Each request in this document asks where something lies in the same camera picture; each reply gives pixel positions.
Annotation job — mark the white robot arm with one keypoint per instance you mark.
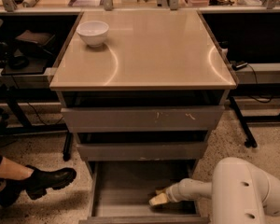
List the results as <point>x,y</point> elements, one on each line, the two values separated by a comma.
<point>241,193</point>

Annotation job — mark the grey open bottom drawer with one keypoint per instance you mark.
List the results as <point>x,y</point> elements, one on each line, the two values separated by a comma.
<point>121,190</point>

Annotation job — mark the grey middle drawer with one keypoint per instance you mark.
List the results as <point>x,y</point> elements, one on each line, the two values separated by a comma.
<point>142,152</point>

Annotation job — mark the grey top drawer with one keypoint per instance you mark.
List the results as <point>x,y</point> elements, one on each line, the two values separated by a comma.
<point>144,119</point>

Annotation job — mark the grey drawer cabinet with counter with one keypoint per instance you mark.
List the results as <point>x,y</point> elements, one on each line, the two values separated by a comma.
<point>150,58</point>

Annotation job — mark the black table leg right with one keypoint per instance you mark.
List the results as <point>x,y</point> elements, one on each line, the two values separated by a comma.
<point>250,140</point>

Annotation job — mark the black table leg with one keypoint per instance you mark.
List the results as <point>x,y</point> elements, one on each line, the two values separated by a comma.
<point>67,148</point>
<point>250,140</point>

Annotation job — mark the black table leg left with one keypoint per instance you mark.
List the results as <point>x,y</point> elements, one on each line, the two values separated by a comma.
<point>67,148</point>

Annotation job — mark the black leather boot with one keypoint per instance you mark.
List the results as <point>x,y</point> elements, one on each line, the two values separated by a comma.
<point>35,185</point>

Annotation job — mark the small black power adapter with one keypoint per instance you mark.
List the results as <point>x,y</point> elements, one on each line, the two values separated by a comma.
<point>239,65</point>

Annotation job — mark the person's bare leg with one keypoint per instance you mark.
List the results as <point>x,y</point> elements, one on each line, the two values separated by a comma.
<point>14,172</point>

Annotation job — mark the white ceramic bowl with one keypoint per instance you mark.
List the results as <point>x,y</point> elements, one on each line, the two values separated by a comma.
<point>93,33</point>

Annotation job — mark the black device on shelf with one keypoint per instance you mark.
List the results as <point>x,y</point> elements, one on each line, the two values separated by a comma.
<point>29,54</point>

